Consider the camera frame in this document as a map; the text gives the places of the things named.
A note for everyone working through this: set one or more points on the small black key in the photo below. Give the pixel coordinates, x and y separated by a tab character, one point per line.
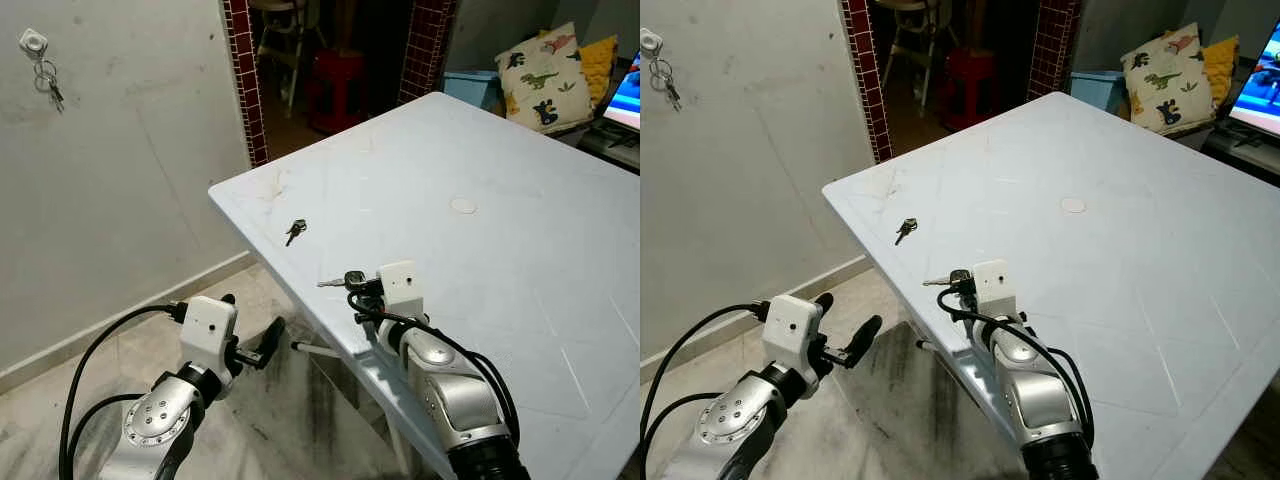
295	231
906	230

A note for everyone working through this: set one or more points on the yellow pillow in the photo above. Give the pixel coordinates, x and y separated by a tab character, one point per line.
1221	62
600	60

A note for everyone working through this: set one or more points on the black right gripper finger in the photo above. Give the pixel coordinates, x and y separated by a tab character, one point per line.
364	277
960	290
357	291
964	276

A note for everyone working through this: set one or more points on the dinosaur print pillow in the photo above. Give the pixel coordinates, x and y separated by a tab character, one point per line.
1165	80
545	80

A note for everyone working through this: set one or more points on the red brick pillar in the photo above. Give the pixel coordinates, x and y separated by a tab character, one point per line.
868	75
243	80
425	50
1055	45

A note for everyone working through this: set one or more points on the round white table cap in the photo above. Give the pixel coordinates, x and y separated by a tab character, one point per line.
463	205
1073	205

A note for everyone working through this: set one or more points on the light blue plastic table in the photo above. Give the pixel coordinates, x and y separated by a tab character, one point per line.
1120	280
480	280

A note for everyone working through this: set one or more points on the silver key with black head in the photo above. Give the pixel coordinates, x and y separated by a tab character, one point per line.
333	283
937	282

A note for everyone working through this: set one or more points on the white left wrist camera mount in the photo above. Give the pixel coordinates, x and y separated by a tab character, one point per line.
795	330
210	330

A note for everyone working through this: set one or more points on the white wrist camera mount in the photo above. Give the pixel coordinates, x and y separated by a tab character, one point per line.
795	330
210	330
995	290
400	290

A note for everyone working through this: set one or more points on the light blue box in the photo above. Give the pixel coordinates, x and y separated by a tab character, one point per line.
472	86
1098	86

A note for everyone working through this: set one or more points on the red plastic stool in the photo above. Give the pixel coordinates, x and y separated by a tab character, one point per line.
335	85
968	80

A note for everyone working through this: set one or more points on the lit television screen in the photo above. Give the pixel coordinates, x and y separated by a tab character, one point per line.
1260	88
626	95

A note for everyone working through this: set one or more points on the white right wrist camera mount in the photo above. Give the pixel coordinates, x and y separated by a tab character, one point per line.
400	290
995	290

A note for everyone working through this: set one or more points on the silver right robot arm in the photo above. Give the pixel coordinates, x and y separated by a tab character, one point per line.
460	410
1040	400

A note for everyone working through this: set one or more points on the white square wall hook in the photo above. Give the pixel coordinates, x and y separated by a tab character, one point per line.
34	42
651	42

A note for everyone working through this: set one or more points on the white metal table leg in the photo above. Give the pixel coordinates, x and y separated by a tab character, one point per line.
926	346
318	350

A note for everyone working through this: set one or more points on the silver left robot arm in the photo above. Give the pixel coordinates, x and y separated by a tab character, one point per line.
155	425
735	425

